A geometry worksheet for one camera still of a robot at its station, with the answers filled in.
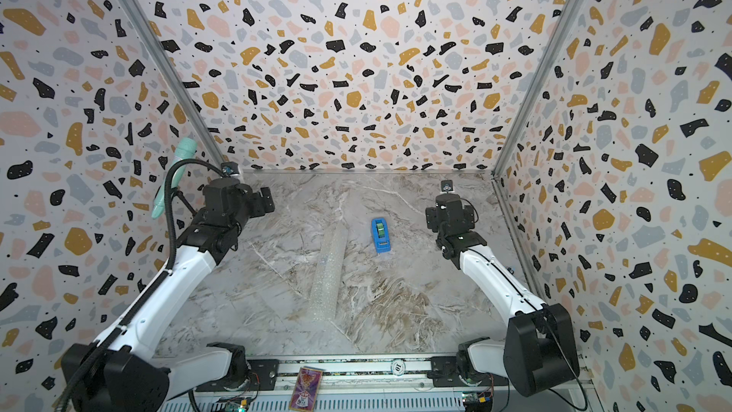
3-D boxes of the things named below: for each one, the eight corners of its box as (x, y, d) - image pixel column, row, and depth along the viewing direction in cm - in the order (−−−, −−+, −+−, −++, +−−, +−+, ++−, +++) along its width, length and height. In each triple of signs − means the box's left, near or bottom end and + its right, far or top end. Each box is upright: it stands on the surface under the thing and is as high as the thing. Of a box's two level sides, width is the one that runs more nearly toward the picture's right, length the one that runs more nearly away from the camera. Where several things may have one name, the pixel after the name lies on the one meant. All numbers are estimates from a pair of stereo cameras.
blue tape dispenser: (376, 254, 100) (376, 246, 96) (371, 227, 107) (370, 218, 103) (392, 251, 101) (393, 243, 96) (386, 225, 108) (386, 216, 104)
